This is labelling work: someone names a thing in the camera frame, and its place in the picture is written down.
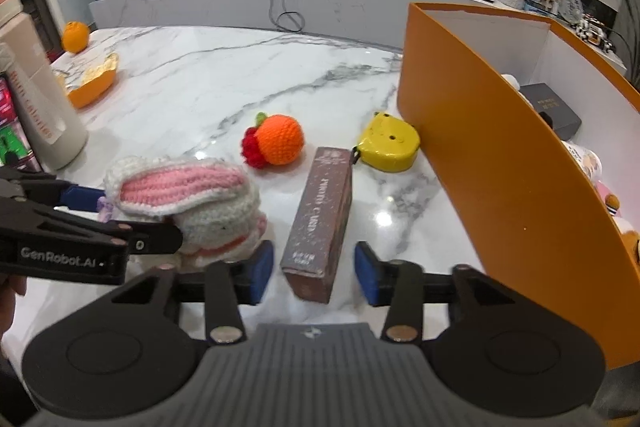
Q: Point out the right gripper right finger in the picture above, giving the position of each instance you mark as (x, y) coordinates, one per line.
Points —
(396, 285)

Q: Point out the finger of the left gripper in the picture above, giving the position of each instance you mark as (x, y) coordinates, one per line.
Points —
(82, 198)

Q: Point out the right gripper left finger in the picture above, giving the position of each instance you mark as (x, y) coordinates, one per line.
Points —
(229, 285)

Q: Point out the crocheted pink white bunny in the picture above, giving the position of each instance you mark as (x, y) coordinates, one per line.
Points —
(213, 202)

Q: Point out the brown patterned card box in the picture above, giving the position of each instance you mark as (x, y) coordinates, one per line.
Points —
(313, 250)

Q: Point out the yellow tape measure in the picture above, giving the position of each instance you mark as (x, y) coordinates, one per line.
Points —
(387, 144)

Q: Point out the crocheted orange fruit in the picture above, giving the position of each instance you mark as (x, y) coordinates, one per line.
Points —
(273, 141)

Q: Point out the dark grey box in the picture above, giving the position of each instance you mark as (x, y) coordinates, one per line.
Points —
(562, 119)

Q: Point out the white hand cream tube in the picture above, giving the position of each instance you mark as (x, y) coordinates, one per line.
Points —
(586, 160)

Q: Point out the person's left hand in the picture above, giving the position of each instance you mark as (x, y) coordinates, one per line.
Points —
(11, 287)

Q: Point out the white pink bottle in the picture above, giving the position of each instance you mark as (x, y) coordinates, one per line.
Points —
(53, 128)

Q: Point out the orange peel piece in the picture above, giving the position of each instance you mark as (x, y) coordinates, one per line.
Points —
(86, 89)

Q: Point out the whole orange fruit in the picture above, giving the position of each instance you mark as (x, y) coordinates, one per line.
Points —
(75, 37)

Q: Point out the large orange storage box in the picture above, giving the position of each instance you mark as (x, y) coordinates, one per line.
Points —
(536, 222)

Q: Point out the long white sideboard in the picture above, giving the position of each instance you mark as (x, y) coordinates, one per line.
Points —
(377, 22)

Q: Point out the potted green plant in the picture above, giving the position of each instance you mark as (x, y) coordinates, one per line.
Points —
(626, 30)

